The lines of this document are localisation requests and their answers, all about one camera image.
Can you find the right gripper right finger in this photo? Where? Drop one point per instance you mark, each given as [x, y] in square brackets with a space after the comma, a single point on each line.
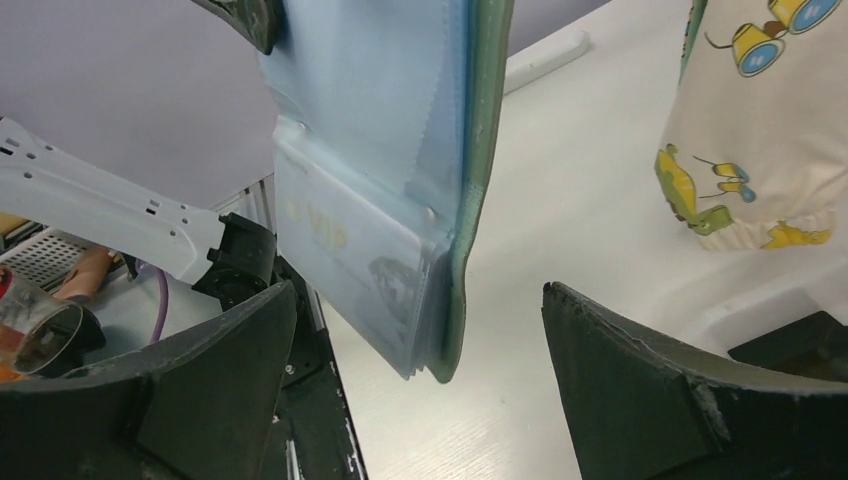
[640, 404]

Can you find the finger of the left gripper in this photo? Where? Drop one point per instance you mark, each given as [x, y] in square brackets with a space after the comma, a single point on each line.
[260, 22]

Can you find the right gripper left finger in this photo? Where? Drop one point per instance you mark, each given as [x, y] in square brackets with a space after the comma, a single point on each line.
[196, 405]

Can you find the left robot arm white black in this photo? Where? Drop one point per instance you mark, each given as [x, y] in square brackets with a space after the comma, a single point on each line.
[122, 122]

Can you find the clear plastic cup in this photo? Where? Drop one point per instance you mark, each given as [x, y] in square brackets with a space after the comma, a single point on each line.
[36, 327]

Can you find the white clear stand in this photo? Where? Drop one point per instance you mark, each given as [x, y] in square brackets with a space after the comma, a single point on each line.
[543, 57]

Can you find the cream cartoon print garment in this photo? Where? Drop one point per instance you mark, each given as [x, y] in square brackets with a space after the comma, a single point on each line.
[754, 152]

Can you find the mint cartoon print garment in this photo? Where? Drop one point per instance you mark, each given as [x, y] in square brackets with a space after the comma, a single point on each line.
[694, 18]

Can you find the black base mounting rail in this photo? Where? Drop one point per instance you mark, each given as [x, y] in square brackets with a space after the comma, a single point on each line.
[312, 435]

